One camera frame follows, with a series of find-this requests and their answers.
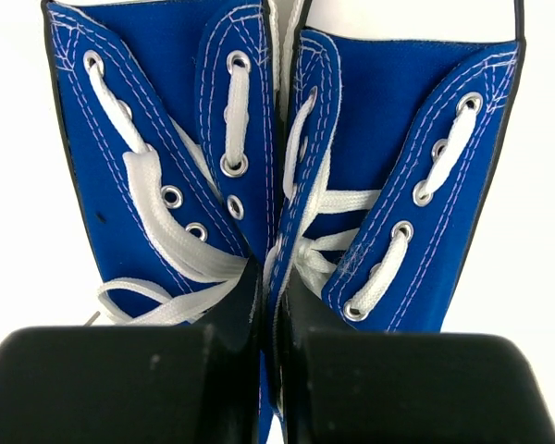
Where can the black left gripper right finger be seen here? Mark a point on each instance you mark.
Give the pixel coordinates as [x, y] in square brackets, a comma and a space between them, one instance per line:
[342, 385]

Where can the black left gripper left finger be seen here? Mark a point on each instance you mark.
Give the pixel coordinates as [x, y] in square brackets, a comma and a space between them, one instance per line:
[195, 384]

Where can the blue canvas sneaker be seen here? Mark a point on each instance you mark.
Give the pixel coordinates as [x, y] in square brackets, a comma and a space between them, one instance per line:
[167, 112]
[396, 114]

